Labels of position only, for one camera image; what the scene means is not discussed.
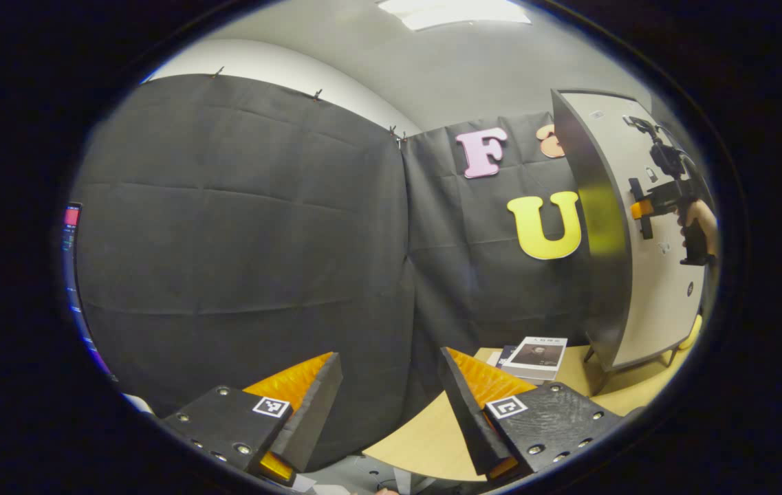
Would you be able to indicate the dark grey cabinet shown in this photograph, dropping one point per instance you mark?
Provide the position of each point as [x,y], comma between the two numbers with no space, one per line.
[600,289]

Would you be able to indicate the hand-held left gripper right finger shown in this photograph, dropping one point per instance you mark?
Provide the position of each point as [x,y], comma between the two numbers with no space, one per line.
[466,412]

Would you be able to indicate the computer monitor screen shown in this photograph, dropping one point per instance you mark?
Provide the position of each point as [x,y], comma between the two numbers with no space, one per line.
[71,227]

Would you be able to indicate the white portrait cover book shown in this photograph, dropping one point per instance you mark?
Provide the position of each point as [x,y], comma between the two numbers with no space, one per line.
[535,357]

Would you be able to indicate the black backdrop cloth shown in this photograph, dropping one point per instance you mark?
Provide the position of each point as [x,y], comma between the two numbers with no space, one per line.
[246,240]

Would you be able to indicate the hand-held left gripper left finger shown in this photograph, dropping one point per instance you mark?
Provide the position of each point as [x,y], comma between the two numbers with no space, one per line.
[315,412]

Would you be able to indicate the yellow plush ball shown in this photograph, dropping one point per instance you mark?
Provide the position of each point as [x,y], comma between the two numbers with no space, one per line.
[692,333]

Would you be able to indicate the ceiling light panel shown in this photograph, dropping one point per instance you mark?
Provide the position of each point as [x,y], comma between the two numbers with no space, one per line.
[456,12]

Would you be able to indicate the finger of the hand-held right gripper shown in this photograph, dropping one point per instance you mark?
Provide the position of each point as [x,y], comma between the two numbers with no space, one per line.
[642,209]

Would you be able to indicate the dark blue book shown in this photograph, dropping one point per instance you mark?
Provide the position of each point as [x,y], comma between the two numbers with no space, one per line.
[505,355]

